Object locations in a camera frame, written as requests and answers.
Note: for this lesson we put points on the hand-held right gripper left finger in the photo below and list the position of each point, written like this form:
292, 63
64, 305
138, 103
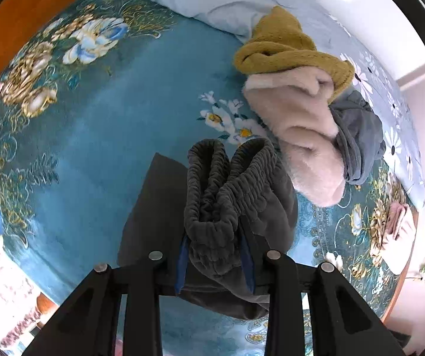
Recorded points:
180, 274

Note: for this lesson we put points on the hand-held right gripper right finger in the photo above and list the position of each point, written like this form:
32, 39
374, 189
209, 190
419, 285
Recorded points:
247, 267

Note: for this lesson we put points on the dark grey pants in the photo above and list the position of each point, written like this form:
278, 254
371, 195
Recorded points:
216, 200

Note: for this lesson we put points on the pink floral cloth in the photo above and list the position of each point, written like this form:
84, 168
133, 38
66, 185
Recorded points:
4, 285

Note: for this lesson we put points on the beige fleece garment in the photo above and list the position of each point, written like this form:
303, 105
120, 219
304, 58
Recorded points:
301, 126

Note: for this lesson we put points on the folded pink garment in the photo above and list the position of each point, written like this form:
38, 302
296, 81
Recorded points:
398, 230

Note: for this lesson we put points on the dark flat object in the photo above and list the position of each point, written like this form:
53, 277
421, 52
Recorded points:
400, 337

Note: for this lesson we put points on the blue-grey garment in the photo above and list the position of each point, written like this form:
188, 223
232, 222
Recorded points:
364, 129

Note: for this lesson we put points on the mustard knitted sweater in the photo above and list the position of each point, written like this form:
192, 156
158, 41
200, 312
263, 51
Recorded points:
279, 44

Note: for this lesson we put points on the light blue floral quilt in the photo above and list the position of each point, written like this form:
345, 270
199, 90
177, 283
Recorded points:
216, 0

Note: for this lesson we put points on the wall socket with plug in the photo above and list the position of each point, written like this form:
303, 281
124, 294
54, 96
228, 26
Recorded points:
423, 269

